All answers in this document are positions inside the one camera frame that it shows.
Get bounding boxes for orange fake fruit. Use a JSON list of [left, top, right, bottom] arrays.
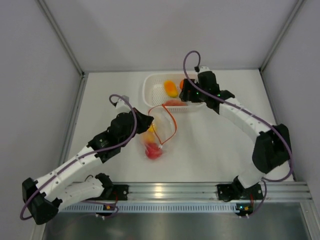
[[179, 80, 184, 90]]

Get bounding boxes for fake watermelon slice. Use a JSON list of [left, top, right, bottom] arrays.
[[163, 99, 187, 107]]

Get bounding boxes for yellow fake lemon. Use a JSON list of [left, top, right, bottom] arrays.
[[147, 124, 157, 133]]

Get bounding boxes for red fake apple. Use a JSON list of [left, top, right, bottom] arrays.
[[145, 142, 163, 160]]

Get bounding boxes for clear zip top bag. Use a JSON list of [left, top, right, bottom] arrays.
[[139, 104, 178, 161]]

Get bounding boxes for peach fake fruit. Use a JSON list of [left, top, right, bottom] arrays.
[[141, 132, 156, 144]]

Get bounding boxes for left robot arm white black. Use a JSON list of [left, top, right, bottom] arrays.
[[20, 95, 154, 225]]

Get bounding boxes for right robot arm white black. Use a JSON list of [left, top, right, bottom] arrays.
[[179, 70, 292, 202]]

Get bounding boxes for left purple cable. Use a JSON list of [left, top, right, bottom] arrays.
[[19, 93, 138, 221]]

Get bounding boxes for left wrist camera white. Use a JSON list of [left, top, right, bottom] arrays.
[[114, 94, 130, 112]]

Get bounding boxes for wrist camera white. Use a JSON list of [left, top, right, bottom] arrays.
[[114, 94, 130, 112], [194, 66, 211, 74]]

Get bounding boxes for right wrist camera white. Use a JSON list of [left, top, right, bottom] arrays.
[[194, 66, 211, 74]]

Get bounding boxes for white slotted cable duct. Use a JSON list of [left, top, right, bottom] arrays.
[[61, 202, 252, 214]]

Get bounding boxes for aluminium rail frame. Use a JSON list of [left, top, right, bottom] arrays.
[[39, 181, 312, 202]]

